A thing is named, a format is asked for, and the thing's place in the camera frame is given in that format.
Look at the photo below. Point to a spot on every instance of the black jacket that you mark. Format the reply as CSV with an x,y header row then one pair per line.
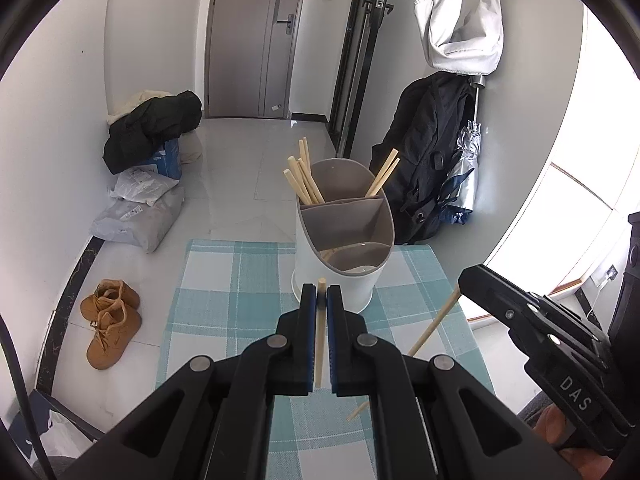
x,y
145,130

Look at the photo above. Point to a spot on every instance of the grey door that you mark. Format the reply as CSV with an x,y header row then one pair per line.
x,y
240,50

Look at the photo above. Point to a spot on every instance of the white utensil holder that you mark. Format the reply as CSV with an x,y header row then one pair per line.
x,y
307,255

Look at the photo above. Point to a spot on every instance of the black door latch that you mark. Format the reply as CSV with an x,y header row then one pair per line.
x,y
380,2

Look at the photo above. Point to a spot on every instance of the white plastic bag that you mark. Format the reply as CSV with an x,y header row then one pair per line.
x,y
65,435

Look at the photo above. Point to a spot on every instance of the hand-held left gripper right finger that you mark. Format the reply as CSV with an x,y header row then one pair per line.
x,y
334,340

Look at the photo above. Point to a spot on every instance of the white cloth bag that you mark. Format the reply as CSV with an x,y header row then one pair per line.
x,y
460,45

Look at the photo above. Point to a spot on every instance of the wall power socket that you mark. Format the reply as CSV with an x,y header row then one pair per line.
x,y
610,274

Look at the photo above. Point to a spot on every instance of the single wooden chopstick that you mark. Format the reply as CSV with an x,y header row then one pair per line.
x,y
435,322
320,330

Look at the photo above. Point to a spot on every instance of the black sliding door frame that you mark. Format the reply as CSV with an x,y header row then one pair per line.
x,y
350,85

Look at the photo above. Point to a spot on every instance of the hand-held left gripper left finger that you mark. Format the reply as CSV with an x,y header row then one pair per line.
x,y
310,340

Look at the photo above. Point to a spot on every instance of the white plastic package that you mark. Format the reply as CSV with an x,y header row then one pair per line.
x,y
140,182

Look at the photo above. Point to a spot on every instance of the person's grey trousers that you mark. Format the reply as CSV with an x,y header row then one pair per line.
x,y
532,405

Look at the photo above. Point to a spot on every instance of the teal checked tablecloth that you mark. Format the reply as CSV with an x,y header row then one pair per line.
x,y
225,310

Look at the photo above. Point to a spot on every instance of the black stand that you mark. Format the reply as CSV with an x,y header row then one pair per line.
x,y
631,285

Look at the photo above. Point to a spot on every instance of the blue cardboard box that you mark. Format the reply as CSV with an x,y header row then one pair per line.
x,y
167,160

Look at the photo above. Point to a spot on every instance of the grey plastic package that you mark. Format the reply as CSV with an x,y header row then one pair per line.
x,y
140,225

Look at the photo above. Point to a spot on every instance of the person's right hand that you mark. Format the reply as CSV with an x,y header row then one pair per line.
x,y
552,422

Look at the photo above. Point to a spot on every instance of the bunch of wooden chopsticks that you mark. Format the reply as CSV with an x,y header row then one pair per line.
x,y
311,195

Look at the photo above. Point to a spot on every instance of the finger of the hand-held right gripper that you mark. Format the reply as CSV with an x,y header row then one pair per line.
x,y
500,310
542,305

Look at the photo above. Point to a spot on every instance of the dark blue carton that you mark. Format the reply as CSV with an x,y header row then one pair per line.
x,y
50,402

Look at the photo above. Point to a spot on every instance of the silver folded umbrella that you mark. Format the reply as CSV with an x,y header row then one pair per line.
x,y
462,180

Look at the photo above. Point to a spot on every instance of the black backpack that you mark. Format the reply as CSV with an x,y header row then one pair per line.
x,y
425,150

